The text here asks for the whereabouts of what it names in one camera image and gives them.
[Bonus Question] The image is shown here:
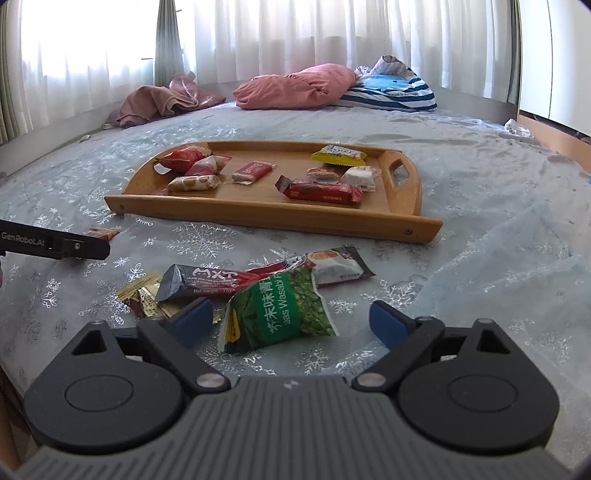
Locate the brown almond snack packet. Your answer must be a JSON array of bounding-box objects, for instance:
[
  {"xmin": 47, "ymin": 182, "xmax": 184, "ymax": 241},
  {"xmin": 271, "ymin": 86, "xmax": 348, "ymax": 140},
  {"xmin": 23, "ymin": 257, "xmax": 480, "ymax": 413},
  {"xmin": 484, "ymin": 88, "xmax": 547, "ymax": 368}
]
[{"xmin": 86, "ymin": 227, "xmax": 120, "ymax": 242}]

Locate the red biscuit packet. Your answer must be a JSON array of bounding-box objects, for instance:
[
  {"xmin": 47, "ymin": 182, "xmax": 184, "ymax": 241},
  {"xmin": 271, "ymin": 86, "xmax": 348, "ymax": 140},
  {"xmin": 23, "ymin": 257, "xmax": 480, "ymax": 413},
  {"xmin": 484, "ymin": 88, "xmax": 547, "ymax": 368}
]
[{"xmin": 230, "ymin": 161, "xmax": 276, "ymax": 186}]

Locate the yellow Ameria snack packet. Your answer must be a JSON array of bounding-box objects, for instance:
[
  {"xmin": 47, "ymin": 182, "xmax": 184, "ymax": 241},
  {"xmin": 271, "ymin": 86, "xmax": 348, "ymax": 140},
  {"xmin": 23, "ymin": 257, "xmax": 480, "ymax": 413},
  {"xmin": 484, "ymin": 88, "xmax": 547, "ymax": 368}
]
[{"xmin": 311, "ymin": 145, "xmax": 367, "ymax": 167}]

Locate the dark red chocolate bar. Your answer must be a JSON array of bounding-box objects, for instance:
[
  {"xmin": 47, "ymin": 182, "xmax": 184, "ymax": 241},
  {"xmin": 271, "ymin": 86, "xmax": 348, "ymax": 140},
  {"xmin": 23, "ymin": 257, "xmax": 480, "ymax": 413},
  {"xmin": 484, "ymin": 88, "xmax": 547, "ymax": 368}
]
[{"xmin": 155, "ymin": 257, "xmax": 310, "ymax": 302}]

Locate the gold foil packet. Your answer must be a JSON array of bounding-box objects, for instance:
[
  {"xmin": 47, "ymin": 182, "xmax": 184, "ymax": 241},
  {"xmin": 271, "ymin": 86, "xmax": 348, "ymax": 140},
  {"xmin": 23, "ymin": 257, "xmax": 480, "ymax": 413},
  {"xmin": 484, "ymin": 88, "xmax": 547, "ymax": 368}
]
[{"xmin": 116, "ymin": 272, "xmax": 198, "ymax": 324}]

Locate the white coffee sachet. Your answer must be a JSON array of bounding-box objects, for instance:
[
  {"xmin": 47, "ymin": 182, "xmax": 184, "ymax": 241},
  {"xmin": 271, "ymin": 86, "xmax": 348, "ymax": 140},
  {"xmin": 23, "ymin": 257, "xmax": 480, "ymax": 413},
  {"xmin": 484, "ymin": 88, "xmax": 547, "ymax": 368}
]
[{"xmin": 305, "ymin": 246, "xmax": 375, "ymax": 287}]

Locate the green wasabi peas packet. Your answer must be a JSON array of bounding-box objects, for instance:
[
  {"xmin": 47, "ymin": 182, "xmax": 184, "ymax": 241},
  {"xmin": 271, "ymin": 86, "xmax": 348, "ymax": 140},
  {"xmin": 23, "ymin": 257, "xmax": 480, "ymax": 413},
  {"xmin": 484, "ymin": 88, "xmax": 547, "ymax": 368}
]
[{"xmin": 217, "ymin": 266, "xmax": 339, "ymax": 354}]

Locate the wooden serving tray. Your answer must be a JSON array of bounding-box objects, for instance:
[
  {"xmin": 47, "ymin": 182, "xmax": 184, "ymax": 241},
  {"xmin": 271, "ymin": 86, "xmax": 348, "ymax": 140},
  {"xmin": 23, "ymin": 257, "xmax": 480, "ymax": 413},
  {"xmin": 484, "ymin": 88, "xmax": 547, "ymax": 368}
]
[{"xmin": 105, "ymin": 140, "xmax": 443, "ymax": 244}]

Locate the beige cookie packet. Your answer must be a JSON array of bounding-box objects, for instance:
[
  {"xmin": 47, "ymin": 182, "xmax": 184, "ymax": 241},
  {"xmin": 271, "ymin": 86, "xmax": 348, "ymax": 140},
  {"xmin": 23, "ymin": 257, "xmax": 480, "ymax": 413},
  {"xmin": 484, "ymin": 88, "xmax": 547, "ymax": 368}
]
[{"xmin": 166, "ymin": 175, "xmax": 221, "ymax": 193}]

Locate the long red wafer bar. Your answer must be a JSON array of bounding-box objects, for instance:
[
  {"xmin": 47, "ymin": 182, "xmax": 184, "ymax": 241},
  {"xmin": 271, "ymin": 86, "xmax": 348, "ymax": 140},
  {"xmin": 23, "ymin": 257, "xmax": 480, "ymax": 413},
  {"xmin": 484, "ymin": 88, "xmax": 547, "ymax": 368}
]
[{"xmin": 274, "ymin": 176, "xmax": 363, "ymax": 206}]

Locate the white pink candy packet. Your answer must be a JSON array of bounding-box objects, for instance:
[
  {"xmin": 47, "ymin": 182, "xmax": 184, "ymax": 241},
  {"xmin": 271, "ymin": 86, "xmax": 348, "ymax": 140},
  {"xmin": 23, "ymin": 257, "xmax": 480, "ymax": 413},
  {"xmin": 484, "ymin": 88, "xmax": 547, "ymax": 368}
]
[{"xmin": 341, "ymin": 165, "xmax": 382, "ymax": 192}]

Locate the red snack bag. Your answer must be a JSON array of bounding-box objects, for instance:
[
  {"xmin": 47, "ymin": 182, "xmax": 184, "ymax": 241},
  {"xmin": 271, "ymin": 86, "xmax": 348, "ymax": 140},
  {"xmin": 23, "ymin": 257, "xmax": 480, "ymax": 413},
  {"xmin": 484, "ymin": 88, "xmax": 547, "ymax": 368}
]
[{"xmin": 156, "ymin": 145, "xmax": 211, "ymax": 174}]

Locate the red white snack packet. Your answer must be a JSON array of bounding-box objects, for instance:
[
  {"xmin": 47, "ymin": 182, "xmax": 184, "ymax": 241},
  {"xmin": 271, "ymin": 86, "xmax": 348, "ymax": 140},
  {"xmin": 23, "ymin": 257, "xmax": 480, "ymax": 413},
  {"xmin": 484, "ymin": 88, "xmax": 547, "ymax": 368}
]
[{"xmin": 185, "ymin": 155, "xmax": 231, "ymax": 176}]

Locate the snowflake bed cover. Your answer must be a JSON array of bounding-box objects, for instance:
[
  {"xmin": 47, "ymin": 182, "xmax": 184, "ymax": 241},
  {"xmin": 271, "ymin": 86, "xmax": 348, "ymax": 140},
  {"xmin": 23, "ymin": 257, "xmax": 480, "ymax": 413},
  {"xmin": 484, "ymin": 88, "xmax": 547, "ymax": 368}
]
[{"xmin": 1, "ymin": 106, "xmax": 590, "ymax": 466}]

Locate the mauve crumpled blanket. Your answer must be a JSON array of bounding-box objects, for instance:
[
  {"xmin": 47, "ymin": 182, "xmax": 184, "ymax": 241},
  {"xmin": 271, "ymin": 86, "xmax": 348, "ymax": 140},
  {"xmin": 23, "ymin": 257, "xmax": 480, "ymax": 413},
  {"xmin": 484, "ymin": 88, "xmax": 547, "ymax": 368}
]
[{"xmin": 103, "ymin": 72, "xmax": 225, "ymax": 129}]

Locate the white sheer curtain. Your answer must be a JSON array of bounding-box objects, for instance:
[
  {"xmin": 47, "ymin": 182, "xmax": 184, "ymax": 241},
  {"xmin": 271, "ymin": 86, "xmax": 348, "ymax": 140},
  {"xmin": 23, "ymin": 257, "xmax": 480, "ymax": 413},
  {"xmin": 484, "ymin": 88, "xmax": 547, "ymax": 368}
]
[{"xmin": 1, "ymin": 1, "xmax": 521, "ymax": 142}]

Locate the small red candy packet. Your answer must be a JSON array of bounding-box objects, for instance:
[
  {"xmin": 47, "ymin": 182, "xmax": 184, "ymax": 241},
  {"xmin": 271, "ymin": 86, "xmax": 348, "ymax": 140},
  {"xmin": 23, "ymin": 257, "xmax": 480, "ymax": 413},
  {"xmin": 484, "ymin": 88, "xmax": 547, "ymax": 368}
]
[{"xmin": 307, "ymin": 167, "xmax": 341, "ymax": 183}]

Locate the grey green drape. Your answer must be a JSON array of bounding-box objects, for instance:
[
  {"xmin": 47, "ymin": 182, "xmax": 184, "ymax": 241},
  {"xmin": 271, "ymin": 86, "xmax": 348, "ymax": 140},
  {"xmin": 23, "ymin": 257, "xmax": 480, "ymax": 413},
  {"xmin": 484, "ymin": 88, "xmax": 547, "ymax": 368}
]
[{"xmin": 153, "ymin": 0, "xmax": 184, "ymax": 86}]

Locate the crumpled clear plastic wrap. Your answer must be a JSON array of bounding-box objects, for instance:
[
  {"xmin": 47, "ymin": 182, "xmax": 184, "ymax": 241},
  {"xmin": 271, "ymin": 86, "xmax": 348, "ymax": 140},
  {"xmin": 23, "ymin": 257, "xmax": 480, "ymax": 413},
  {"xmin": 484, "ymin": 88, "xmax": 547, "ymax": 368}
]
[{"xmin": 504, "ymin": 119, "xmax": 534, "ymax": 139}]

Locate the blue striped pillow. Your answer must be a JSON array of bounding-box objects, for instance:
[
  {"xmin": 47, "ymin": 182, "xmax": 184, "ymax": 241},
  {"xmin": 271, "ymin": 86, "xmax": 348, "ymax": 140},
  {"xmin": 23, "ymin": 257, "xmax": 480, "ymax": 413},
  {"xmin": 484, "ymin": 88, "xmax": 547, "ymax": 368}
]
[{"xmin": 335, "ymin": 55, "xmax": 438, "ymax": 112}]

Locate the pink pillow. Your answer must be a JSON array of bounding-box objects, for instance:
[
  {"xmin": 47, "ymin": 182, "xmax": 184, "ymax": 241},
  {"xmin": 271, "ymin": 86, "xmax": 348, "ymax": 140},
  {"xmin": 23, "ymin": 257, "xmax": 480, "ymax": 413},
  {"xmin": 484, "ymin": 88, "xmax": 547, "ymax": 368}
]
[{"xmin": 233, "ymin": 63, "xmax": 358, "ymax": 110}]

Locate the wooden bed frame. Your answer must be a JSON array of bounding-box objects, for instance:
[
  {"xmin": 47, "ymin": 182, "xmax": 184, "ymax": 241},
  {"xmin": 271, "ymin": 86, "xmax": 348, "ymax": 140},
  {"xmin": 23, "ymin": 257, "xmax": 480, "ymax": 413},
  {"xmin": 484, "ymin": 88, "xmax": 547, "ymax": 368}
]
[{"xmin": 517, "ymin": 112, "xmax": 591, "ymax": 173}]

